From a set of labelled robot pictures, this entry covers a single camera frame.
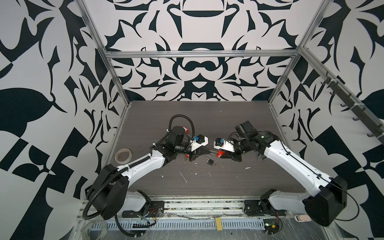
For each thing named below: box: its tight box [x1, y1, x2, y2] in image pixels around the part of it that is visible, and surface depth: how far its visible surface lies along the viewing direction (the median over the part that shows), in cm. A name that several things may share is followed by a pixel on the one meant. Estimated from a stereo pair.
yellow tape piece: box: [215, 217, 223, 231], surface depth 71 cm
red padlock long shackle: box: [209, 150, 226, 158], surface depth 74 cm
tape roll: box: [115, 148, 133, 165], surface depth 94 cm
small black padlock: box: [205, 154, 214, 166], surface depth 91 cm
